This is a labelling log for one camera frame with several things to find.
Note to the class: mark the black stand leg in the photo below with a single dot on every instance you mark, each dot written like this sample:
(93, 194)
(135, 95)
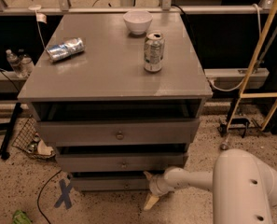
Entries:
(10, 127)

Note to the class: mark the green object on floor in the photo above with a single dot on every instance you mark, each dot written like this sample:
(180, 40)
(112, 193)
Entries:
(19, 217)

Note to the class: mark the clear water bottle left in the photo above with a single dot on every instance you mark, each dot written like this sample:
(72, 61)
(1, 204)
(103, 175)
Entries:
(15, 63)

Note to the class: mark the black clamp on floor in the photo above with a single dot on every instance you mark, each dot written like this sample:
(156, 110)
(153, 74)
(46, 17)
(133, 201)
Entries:
(241, 124)

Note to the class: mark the grey drawer cabinet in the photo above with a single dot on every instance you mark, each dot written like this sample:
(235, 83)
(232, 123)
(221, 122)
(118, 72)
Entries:
(108, 82)

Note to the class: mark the grey top drawer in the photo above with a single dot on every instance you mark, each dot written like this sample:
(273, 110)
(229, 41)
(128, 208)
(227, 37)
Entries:
(106, 133)

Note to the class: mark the plastic bottle on floor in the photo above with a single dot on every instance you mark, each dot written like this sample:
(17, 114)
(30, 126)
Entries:
(225, 144)

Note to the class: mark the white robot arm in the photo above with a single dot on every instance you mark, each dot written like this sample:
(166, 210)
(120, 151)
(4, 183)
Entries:
(244, 187)

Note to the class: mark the white lamp with cord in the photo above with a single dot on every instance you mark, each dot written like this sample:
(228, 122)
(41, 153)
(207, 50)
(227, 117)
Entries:
(39, 17)

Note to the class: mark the wire basket with items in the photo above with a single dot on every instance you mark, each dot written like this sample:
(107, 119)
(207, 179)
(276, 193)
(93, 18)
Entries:
(30, 142)

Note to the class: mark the grey middle drawer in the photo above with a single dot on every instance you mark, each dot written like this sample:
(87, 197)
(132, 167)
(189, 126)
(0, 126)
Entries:
(119, 162)

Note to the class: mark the grey bottom drawer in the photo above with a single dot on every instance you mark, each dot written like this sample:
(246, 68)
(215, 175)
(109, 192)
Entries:
(109, 183)

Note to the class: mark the grey drawer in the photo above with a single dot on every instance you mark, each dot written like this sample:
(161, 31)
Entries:
(106, 133)
(109, 183)
(119, 162)

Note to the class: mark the yellow wooden frame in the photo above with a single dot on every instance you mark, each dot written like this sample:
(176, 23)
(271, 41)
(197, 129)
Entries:
(259, 52)

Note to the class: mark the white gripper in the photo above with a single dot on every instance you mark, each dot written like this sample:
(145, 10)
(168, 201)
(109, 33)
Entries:
(157, 184)

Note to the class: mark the white bowl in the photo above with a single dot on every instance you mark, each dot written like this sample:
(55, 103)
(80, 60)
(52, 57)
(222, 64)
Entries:
(137, 21)

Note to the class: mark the crushed blue soda can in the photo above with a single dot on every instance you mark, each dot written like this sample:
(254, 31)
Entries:
(66, 49)

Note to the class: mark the upright soda can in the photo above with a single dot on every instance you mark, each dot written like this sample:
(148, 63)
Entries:
(153, 51)

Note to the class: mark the blue tape cross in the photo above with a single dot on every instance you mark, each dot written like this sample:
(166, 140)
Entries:
(64, 198)

